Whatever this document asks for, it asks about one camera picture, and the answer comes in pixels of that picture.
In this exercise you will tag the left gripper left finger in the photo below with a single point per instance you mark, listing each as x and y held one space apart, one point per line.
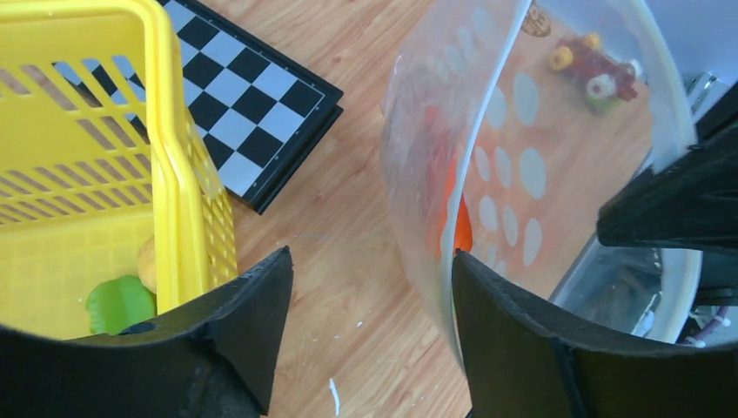
214 356

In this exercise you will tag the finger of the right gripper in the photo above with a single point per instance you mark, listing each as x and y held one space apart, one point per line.
692 203

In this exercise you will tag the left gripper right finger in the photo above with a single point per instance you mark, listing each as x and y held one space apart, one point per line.
525 357

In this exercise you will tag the polka dot zip bag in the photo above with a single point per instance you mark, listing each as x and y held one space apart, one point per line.
509 124

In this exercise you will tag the yellow plastic basket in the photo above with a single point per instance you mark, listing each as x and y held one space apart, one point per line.
99 154

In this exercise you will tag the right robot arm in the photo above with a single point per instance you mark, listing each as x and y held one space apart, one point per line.
717 285

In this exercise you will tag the green star fruit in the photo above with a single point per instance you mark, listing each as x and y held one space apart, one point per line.
114 305

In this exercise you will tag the yellow lemon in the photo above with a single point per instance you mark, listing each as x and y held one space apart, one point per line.
146 265

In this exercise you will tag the black white checkerboard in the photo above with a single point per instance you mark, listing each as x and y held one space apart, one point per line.
259 113

